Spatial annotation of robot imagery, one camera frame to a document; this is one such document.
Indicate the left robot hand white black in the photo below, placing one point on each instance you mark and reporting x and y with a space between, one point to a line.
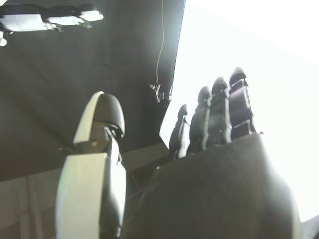
211 194

